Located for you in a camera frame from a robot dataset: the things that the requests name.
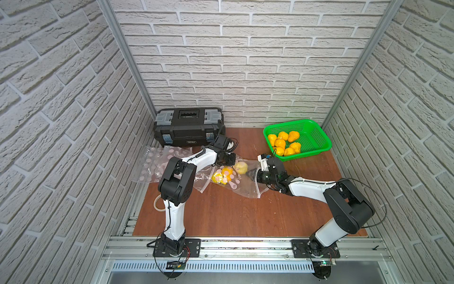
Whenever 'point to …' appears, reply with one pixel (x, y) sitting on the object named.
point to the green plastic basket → (312, 139)
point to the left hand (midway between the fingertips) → (236, 159)
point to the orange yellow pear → (227, 171)
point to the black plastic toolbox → (188, 126)
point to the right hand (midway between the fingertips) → (249, 173)
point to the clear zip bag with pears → (233, 176)
